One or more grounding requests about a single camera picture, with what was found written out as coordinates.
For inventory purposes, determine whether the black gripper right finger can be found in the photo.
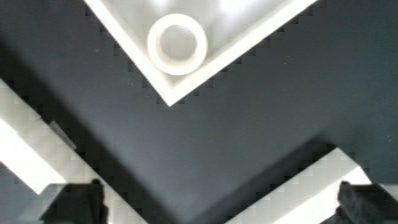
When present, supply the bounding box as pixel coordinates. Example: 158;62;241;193
321;181;398;224

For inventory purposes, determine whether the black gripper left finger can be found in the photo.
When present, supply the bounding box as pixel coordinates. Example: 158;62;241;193
39;179;108;224

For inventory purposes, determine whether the white U-shaped obstacle fence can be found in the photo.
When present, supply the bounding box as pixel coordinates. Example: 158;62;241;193
0;80;371;224

